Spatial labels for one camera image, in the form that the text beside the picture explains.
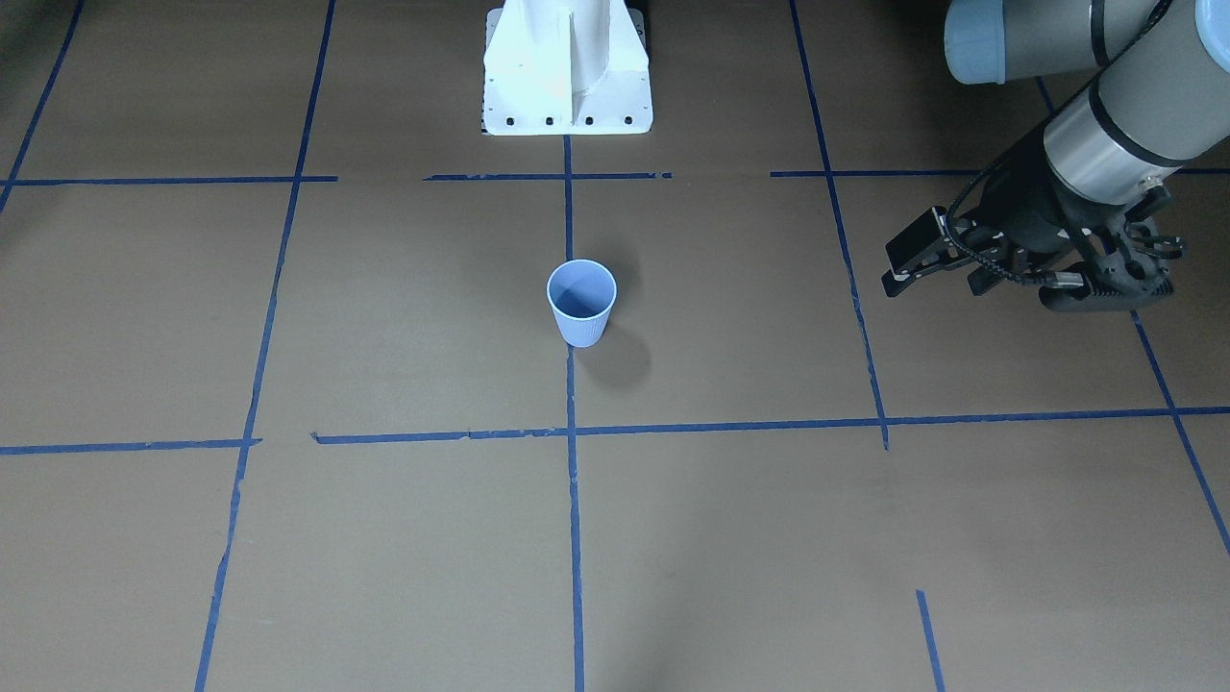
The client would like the white camera stand pedestal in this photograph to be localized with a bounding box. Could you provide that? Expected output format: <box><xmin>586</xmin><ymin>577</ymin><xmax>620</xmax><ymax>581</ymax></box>
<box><xmin>480</xmin><ymin>1</ymin><xmax>654</xmax><ymax>136</ymax></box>

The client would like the blue ribbed paper cup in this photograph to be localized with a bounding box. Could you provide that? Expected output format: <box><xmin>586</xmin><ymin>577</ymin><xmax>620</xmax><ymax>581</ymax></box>
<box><xmin>546</xmin><ymin>259</ymin><xmax>617</xmax><ymax>349</ymax></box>

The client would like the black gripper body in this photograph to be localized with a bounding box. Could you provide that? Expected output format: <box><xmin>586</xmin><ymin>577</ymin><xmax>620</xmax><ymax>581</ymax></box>
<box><xmin>970</xmin><ymin>161</ymin><xmax>1093</xmax><ymax>275</ymax></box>

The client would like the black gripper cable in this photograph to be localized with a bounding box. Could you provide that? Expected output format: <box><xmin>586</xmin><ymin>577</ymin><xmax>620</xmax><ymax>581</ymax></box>
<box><xmin>942</xmin><ymin>0</ymin><xmax>1173</xmax><ymax>285</ymax></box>

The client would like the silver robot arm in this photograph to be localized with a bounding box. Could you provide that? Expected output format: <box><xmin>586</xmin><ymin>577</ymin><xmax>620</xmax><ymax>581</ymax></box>
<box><xmin>879</xmin><ymin>1</ymin><xmax>1229</xmax><ymax>312</ymax></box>

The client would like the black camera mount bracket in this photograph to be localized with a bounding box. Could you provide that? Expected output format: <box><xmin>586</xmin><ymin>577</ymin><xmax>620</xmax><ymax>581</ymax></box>
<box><xmin>1041</xmin><ymin>177</ymin><xmax>1187</xmax><ymax>312</ymax></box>

